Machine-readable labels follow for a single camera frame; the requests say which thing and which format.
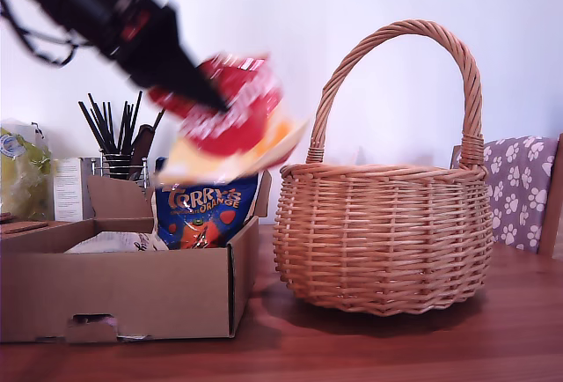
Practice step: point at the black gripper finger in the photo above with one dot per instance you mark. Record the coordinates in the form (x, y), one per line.
(163, 56)

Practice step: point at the red Maltesers bag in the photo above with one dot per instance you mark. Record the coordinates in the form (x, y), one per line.
(237, 122)

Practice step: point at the blue Terry's orange bag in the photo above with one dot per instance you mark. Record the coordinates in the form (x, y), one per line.
(206, 210)

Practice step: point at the white Galaxy bag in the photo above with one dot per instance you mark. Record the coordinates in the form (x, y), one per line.
(110, 241)

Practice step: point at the brown cardboard box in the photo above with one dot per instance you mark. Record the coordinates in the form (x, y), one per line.
(132, 294)

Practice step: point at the black thin stick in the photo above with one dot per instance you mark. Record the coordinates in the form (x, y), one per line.
(159, 119)
(109, 126)
(123, 127)
(102, 122)
(135, 121)
(93, 127)

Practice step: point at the white carton with small print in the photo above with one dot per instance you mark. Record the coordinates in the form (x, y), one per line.
(68, 193)

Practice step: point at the yellow green plastic bag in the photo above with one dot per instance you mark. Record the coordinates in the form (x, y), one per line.
(22, 171)

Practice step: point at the brown wooden board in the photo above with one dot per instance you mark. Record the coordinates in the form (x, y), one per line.
(24, 228)

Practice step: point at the purple paw print cloth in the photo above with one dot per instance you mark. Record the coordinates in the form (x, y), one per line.
(519, 188)

